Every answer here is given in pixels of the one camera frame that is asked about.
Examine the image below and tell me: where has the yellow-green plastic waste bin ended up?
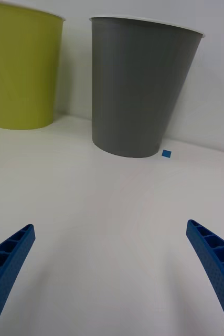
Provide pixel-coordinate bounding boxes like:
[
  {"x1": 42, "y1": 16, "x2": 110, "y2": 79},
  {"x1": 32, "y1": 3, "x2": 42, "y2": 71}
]
[{"x1": 0, "y1": 0, "x2": 66, "y2": 131}]

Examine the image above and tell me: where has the grey plastic waste bin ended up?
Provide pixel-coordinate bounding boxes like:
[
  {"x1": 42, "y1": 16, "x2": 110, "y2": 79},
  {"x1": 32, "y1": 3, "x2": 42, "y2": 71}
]
[{"x1": 89, "y1": 16, "x2": 206, "y2": 159}]

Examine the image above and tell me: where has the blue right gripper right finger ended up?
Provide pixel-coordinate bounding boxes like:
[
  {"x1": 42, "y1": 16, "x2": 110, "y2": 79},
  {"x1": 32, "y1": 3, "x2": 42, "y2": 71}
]
[{"x1": 186, "y1": 219, "x2": 224, "y2": 336}]

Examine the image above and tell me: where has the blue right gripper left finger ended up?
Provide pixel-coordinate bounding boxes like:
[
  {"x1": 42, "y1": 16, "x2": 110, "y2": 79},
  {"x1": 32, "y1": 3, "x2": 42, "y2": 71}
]
[{"x1": 0, "y1": 223, "x2": 36, "y2": 336}]

